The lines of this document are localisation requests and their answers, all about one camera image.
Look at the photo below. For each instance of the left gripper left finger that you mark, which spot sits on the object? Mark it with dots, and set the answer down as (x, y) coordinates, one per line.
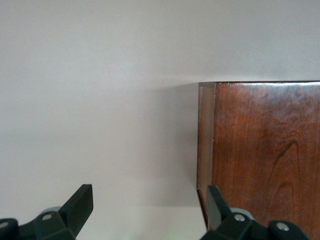
(70, 217)

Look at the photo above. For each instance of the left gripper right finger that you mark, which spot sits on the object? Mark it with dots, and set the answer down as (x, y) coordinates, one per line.
(235, 227)

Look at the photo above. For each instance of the dark wooden cabinet box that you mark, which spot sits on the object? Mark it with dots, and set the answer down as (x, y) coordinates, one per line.
(270, 150)

